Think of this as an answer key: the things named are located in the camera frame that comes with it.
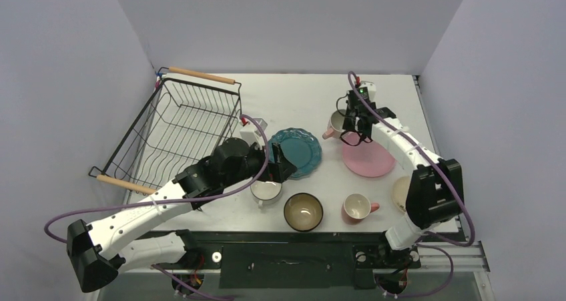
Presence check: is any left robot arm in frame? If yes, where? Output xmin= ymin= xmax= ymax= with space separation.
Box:
xmin=66 ymin=137 xmax=297 ymax=293

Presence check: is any pink plastic plate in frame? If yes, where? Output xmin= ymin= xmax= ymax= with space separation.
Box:
xmin=342 ymin=133 xmax=396 ymax=178

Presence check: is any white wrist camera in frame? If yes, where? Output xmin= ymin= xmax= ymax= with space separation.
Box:
xmin=356 ymin=81 xmax=377 ymax=103
xmin=240 ymin=118 xmax=268 ymax=147

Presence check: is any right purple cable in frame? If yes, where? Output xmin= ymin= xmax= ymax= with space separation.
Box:
xmin=347 ymin=71 xmax=476 ymax=299

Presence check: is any black bowl cream inside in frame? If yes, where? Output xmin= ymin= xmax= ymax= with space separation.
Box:
xmin=284 ymin=192 xmax=324 ymax=232

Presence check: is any teal scalloped ceramic plate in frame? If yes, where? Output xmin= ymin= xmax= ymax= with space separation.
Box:
xmin=268 ymin=127 xmax=322 ymax=180

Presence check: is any cream and black small plate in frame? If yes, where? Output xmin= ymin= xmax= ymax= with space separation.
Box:
xmin=391 ymin=176 xmax=410 ymax=213

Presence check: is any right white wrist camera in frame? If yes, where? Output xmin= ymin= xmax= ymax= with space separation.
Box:
xmin=356 ymin=81 xmax=377 ymax=103

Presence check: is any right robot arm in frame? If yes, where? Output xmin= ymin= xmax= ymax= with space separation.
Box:
xmin=340 ymin=87 xmax=465 ymax=267

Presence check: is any light pink mug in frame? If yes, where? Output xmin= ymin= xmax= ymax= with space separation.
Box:
xmin=322 ymin=109 xmax=346 ymax=139

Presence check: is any dark pink mug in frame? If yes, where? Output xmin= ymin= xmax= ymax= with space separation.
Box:
xmin=340 ymin=194 xmax=380 ymax=225

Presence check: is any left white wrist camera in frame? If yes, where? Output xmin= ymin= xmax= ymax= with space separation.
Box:
xmin=240 ymin=118 xmax=268 ymax=147

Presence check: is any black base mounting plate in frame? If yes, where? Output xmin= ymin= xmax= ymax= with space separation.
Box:
xmin=137 ymin=230 xmax=457 ymax=290

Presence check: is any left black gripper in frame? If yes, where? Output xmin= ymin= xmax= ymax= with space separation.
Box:
xmin=223 ymin=140 xmax=296 ymax=188

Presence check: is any white cup with black rim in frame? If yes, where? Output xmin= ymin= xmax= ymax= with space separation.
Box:
xmin=250 ymin=181 xmax=282 ymax=208

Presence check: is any black wire dish rack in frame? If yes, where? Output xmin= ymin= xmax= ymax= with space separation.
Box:
xmin=88 ymin=67 xmax=242 ymax=196

